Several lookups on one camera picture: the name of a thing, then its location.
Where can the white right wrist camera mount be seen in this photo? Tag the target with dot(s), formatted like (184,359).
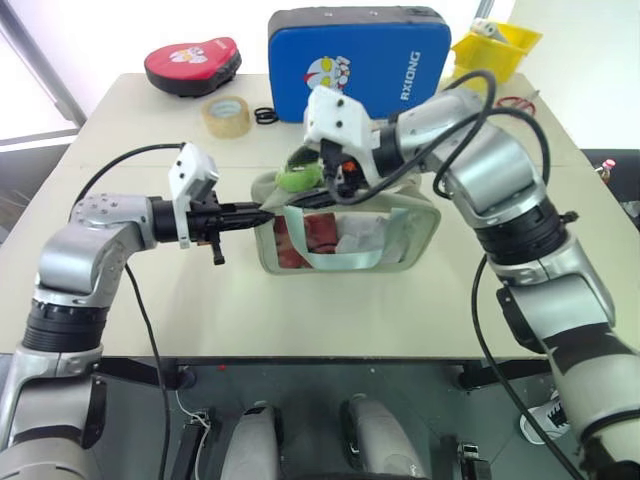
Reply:
(332,117)

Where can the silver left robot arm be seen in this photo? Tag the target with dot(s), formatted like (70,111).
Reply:
(80,250)

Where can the yellow plastic bin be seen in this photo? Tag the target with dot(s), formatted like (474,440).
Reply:
(492,52)

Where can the white object in bin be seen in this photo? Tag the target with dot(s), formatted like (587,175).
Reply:
(484,26)

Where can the red item inside pouch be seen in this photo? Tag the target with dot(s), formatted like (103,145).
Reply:
(320,227)

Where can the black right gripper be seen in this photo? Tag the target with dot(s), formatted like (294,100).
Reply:
(334,175)

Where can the white sneaker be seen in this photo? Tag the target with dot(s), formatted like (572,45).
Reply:
(545,420)

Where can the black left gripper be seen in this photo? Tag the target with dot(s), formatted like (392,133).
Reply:
(207,222)

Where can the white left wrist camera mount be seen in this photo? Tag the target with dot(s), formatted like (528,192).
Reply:
(192,167)

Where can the white item inside pouch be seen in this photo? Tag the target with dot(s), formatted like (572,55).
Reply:
(362,235)

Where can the red rubber band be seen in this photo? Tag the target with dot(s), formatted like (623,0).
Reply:
(520,103)

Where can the blue cartoon kick pad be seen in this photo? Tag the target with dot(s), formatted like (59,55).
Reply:
(360,45)

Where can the small bottle with red cap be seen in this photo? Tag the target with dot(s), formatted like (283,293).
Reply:
(606,170)

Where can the clear packing tape roll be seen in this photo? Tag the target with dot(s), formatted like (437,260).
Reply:
(226,125)

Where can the red cartoon punch mitt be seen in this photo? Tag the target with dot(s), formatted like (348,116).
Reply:
(192,62)

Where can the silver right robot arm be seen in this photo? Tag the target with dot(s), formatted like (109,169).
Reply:
(505,185)

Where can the grey rounded robot foot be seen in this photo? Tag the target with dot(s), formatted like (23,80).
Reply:
(252,445)
(385,440)

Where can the green clear-sided zip pouch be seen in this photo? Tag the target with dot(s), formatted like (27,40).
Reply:
(350,260)

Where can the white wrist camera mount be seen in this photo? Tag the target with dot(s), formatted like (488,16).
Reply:
(192,167)
(332,117)

